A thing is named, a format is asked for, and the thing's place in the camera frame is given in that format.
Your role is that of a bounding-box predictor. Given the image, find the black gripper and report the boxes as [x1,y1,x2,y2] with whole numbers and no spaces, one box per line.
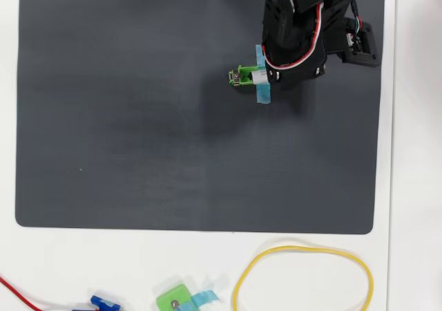
[262,37,328,91]

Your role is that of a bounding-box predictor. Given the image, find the white AA battery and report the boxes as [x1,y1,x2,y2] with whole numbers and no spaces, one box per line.
[250,69,269,85]

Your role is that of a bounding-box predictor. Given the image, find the blue tape strip on holder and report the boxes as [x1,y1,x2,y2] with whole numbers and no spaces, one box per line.
[255,44,272,104]

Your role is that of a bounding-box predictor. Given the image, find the green battery holder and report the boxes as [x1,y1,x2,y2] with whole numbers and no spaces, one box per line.
[228,65,264,88]

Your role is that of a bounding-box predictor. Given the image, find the dark grey textured mat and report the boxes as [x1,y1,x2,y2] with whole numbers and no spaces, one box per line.
[15,0,386,235]

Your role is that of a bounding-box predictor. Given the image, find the yellow rubber band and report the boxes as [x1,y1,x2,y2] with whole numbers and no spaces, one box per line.
[233,244,375,311]

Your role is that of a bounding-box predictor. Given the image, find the blue tape on block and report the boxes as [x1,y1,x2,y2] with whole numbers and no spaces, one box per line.
[179,289,221,311]

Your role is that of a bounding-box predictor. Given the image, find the small green printed block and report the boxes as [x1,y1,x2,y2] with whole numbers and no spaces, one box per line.
[155,283,195,311]

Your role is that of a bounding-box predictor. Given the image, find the red white black servo cable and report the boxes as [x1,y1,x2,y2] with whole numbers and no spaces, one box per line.
[261,1,326,70]

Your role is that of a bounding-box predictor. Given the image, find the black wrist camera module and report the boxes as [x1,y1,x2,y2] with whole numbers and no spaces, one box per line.
[340,17,383,68]

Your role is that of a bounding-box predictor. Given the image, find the black camera cable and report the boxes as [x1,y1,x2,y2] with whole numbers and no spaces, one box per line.
[344,0,363,39]

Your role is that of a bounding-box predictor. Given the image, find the blue wire connector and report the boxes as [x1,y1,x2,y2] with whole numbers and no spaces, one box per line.
[71,295,122,311]

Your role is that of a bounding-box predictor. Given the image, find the thin red wire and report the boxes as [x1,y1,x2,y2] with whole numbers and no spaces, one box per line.
[0,275,44,311]

